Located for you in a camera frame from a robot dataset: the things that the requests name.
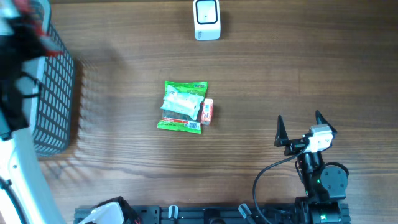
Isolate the dark grey mesh basket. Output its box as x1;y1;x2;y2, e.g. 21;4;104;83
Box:
13;0;75;156

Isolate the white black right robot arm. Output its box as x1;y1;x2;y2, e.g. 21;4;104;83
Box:
274;111;351;223

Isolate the white barcode scanner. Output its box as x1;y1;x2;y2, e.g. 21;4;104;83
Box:
192;0;221;41

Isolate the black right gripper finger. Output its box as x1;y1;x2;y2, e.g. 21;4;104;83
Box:
315;110;337;134
275;115;289;141

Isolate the teal tissue packet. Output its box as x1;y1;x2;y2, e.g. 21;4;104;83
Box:
160;85;205;120

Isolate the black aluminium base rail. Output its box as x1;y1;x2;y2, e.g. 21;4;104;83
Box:
73;202;351;224

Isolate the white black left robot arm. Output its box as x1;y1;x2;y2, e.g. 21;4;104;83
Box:
1;14;75;223

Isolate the red snack stick packet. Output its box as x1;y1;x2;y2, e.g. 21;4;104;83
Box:
11;0;63;60

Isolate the small orange candy box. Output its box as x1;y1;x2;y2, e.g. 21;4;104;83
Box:
200;98;214;125

